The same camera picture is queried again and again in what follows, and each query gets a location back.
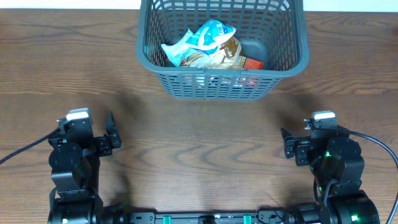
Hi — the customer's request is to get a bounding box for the orange pasta packet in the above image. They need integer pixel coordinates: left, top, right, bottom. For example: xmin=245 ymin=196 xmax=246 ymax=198
xmin=180 ymin=56 xmax=265 ymax=70

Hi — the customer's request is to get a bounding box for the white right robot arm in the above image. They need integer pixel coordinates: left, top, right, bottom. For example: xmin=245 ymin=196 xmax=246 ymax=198
xmin=280 ymin=118 xmax=380 ymax=223

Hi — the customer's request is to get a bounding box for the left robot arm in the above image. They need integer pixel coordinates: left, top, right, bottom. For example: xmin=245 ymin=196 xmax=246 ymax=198
xmin=48 ymin=108 xmax=130 ymax=224

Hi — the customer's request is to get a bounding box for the tan brown snack bag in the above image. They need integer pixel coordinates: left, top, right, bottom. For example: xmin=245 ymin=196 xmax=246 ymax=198
xmin=180 ymin=36 xmax=246 ymax=70

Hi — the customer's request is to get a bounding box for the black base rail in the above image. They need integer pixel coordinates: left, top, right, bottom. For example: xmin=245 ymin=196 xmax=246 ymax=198
xmin=129 ymin=207 xmax=287 ymax=224

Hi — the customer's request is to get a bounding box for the blue white snack bag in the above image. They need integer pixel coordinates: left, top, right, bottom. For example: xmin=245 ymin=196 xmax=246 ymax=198
xmin=186 ymin=19 xmax=236 ymax=55

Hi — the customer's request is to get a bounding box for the grey plastic basket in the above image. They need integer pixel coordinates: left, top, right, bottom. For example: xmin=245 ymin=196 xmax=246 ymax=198
xmin=136 ymin=0 xmax=309 ymax=100

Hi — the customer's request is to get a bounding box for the teal white snack packet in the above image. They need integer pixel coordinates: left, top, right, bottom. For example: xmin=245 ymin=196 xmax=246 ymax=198
xmin=161 ymin=29 xmax=198 ymax=67

